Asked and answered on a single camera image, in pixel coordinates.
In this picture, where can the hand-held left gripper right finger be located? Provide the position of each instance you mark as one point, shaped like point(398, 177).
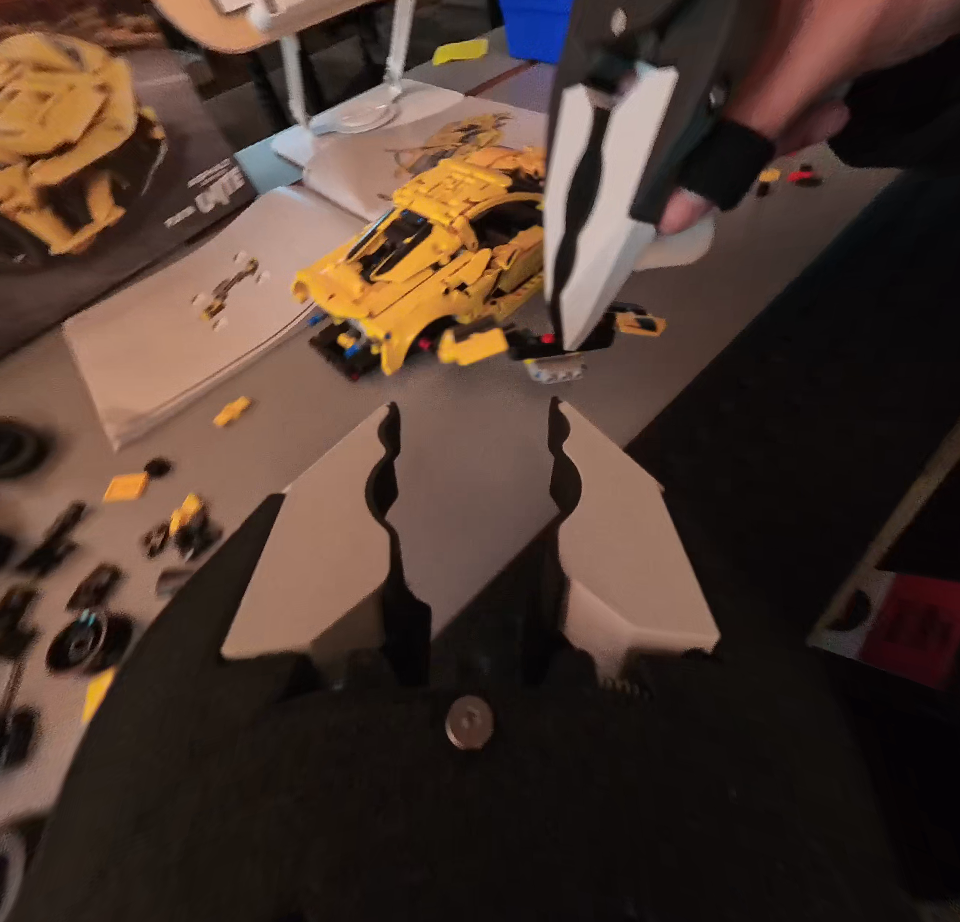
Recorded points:
point(630, 554)

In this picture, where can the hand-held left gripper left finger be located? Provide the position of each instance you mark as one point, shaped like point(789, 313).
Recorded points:
point(315, 562)

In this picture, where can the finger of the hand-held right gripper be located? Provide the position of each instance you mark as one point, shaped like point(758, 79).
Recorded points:
point(622, 186)
point(562, 186)

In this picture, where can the yellow toy brick car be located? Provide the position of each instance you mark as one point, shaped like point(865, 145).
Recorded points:
point(420, 261)

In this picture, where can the yellow black brick bumper assembly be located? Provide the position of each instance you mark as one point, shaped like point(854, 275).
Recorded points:
point(472, 344)

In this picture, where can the person's right forearm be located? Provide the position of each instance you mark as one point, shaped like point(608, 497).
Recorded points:
point(900, 126)

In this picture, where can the grey desk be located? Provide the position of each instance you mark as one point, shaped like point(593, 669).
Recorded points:
point(465, 472)

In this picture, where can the blue plastic bin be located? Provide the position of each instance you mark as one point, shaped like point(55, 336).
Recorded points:
point(532, 6)

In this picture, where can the small yellow black brick assembly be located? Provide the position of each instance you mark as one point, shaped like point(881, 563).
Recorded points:
point(187, 524)

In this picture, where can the yellow flat paper scrap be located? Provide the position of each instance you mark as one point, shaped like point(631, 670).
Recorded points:
point(459, 51)

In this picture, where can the small yellow brick piece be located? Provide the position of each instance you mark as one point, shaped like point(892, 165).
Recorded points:
point(232, 410)

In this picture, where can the loose small brick pins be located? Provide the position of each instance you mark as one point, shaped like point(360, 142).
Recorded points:
point(802, 175)

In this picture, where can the small black round piece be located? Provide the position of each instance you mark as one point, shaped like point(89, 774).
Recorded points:
point(157, 466)

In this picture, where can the yellow square tile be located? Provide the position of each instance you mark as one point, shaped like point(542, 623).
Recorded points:
point(126, 487)

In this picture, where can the white board stand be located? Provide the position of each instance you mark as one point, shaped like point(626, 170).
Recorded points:
point(360, 115)

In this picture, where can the scattered black brick parts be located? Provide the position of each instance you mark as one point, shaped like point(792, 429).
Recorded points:
point(90, 640)

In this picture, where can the black dimpled mat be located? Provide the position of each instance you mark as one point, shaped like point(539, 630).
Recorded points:
point(787, 374)

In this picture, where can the open instruction booklet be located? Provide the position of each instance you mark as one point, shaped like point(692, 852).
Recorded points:
point(172, 337)

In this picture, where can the grey box red label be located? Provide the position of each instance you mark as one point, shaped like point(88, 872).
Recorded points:
point(900, 622)

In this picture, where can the black toy tire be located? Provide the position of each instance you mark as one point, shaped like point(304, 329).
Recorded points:
point(15, 449)

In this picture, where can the toy car set box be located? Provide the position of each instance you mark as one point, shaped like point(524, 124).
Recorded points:
point(75, 149)

